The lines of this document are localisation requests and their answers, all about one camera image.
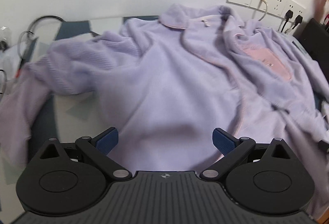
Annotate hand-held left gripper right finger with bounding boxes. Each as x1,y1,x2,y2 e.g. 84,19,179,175
199,127,304,181

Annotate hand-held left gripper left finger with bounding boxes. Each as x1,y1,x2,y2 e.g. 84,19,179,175
27,126,132,180

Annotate lavender fleece jacket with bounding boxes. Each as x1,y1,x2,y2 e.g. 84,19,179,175
0,3,329,178

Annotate black cabinet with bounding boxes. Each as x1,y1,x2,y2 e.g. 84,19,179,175
293,18,329,61

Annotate black power plug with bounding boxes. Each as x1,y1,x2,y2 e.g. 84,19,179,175
280,9,294,33
288,15,304,34

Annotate black and grey cables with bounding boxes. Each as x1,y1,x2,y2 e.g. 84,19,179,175
0,25,31,96

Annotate black cable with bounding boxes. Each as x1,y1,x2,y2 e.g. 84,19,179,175
19,15,66,57

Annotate white cable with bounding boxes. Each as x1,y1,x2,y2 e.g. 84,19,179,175
253,0,269,21

